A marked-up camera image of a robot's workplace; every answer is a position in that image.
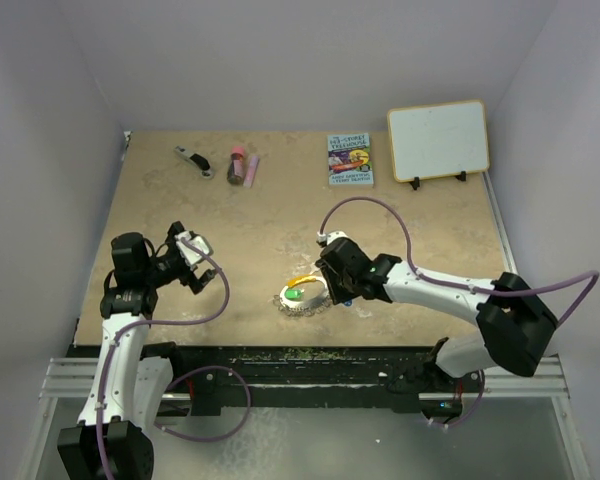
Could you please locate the treehouse paperback book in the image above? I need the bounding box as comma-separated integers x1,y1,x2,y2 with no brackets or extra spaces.
327,133,375,186

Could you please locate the green key tag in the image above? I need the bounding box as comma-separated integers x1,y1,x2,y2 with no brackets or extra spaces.
285,288,303,300

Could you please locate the large keyring with small rings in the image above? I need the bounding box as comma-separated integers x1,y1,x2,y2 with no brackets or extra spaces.
273,276,331,317

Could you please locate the pink tube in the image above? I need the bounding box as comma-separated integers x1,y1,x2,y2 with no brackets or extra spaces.
243,155,260,188

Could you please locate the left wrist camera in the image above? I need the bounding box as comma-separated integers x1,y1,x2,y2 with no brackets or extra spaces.
175,231,214,270

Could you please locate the black base frame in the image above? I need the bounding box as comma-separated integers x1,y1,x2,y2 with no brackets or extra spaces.
64,342,481,419

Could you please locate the small whiteboard on stand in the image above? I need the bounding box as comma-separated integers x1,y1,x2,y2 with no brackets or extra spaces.
387,99,490,189

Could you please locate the yellow key tag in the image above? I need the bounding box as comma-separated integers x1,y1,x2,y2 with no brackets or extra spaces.
287,273,320,288

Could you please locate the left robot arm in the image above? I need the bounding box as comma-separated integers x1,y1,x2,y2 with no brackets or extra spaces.
57,221,216,479

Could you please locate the right aluminium rail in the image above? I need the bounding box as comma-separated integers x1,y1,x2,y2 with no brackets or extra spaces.
482,172,569,396

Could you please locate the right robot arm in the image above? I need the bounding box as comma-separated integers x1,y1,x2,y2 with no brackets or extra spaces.
316,232,559,391

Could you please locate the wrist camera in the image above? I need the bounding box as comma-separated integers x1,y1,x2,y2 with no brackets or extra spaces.
316,231,348,248
175,231,214,270

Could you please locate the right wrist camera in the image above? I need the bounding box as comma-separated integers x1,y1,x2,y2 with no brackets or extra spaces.
316,231,348,248

